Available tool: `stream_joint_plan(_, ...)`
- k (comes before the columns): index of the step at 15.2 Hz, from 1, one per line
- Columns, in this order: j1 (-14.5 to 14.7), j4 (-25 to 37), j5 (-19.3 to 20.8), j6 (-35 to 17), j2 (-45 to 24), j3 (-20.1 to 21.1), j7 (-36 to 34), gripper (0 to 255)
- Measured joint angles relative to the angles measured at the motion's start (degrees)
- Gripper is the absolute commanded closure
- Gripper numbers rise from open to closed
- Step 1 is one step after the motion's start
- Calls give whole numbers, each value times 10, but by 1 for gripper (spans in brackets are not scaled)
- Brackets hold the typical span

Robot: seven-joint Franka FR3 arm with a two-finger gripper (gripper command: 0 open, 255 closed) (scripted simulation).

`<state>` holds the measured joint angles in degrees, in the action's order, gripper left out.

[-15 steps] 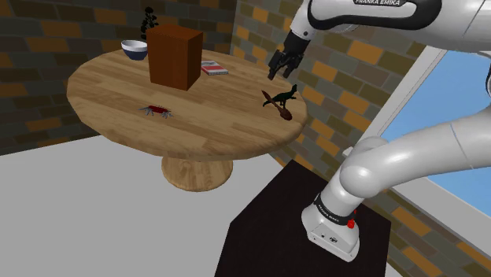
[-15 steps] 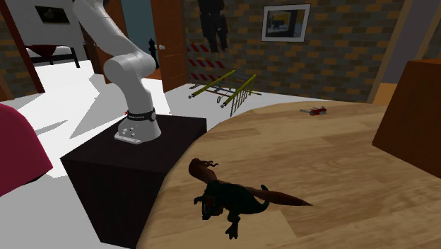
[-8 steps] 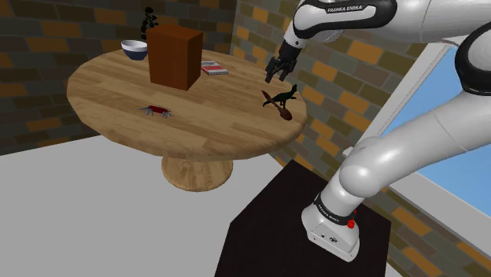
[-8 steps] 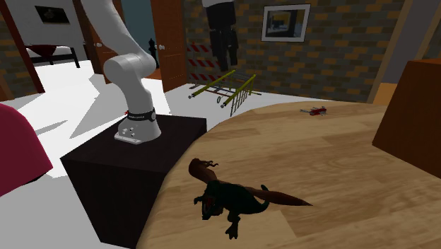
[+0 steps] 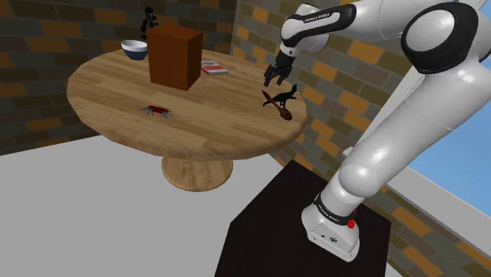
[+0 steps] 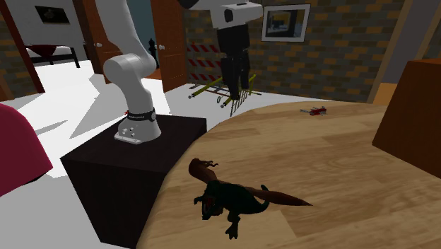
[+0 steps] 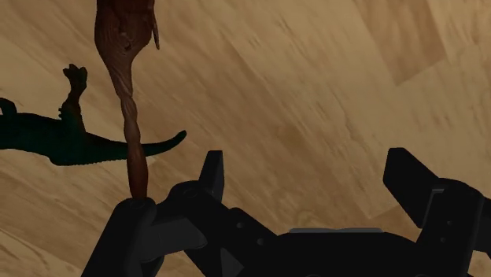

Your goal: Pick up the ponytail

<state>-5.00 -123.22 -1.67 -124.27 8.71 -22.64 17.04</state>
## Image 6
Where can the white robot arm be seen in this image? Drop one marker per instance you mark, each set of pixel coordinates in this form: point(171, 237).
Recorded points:
point(132, 79)

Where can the brown wooden door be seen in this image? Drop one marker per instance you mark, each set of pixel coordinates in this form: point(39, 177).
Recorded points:
point(168, 44)
point(93, 38)

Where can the dark wall picture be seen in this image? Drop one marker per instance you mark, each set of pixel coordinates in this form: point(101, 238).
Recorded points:
point(52, 14)

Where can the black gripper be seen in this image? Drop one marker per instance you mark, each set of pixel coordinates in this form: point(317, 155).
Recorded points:
point(233, 39)

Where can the red pocket knife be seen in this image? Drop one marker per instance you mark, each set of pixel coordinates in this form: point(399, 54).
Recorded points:
point(316, 111)

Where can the brown long curved object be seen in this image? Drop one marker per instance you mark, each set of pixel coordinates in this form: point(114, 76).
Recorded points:
point(201, 171)

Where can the dark robot stand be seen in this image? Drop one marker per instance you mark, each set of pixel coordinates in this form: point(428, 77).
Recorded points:
point(131, 179)

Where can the white framed wall picture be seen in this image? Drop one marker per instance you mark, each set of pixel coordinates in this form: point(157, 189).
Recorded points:
point(285, 22)

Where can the brown wooden box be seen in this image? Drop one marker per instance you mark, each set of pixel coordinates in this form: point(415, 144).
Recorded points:
point(413, 117)

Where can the red white striped barrier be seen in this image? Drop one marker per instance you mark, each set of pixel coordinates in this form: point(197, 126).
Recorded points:
point(203, 63)

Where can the crimson armchair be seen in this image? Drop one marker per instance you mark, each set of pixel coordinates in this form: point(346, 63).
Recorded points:
point(17, 148)

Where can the dark framed bed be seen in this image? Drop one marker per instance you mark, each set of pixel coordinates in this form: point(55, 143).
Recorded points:
point(51, 51)

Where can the dark green dinosaur toy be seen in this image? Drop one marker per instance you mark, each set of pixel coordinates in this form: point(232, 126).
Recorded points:
point(232, 201)

